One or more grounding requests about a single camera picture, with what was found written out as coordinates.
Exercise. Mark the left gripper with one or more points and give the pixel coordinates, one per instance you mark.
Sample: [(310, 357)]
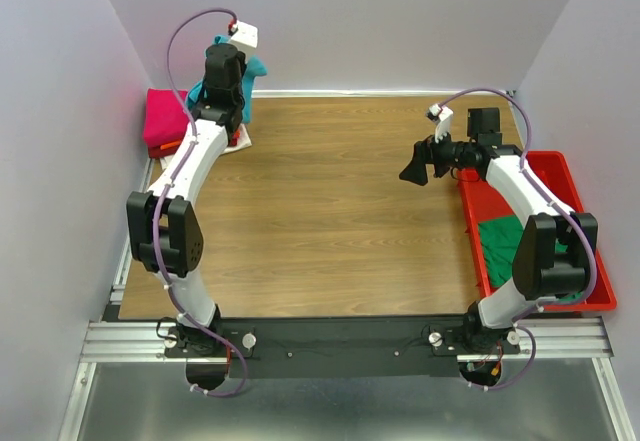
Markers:
[(242, 62)]

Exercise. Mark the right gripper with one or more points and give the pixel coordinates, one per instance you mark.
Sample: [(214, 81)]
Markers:
[(424, 152)]

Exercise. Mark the teal t shirt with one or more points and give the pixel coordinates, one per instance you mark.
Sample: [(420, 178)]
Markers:
[(252, 81)]

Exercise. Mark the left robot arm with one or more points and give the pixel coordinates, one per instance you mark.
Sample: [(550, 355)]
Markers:
[(164, 232)]

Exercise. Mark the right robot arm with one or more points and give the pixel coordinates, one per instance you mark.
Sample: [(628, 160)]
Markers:
[(505, 168)]

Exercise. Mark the red plastic bin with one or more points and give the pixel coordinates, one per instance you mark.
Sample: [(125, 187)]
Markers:
[(481, 203)]

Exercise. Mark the pink folded t shirt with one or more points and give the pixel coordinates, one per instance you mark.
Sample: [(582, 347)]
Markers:
[(165, 119)]

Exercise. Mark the green t shirt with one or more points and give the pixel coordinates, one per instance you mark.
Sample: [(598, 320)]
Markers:
[(495, 256)]

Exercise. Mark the orange folded t shirt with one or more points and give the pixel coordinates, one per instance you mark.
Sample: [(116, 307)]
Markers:
[(170, 146)]

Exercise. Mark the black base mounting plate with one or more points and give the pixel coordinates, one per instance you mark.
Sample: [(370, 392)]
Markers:
[(338, 347)]

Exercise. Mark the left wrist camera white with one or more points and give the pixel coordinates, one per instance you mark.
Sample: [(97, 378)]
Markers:
[(244, 37)]

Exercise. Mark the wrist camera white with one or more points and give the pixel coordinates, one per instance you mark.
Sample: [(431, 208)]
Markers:
[(244, 37), (442, 117)]

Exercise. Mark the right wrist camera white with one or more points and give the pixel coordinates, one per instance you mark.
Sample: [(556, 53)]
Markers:
[(442, 117)]

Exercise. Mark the aluminium frame rail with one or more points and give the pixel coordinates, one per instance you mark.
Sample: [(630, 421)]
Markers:
[(293, 240)]

